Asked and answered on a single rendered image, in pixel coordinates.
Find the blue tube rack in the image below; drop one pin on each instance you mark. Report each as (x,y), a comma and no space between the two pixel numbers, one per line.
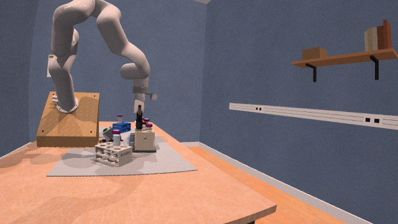
(126,127)

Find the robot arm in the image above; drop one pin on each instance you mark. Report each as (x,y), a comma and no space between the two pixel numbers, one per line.
(64,37)

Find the tan bucket adapter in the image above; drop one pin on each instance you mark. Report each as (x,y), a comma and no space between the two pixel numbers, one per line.
(144,139)

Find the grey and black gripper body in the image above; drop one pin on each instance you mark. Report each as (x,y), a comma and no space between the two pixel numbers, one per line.
(139,100)

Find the grey bench mat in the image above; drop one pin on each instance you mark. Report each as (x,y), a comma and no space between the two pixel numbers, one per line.
(83,163)

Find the beige tube rack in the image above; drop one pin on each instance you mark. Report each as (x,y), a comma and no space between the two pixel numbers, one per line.
(103,154)

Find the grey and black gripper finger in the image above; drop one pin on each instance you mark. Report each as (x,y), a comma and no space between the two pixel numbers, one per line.
(139,119)

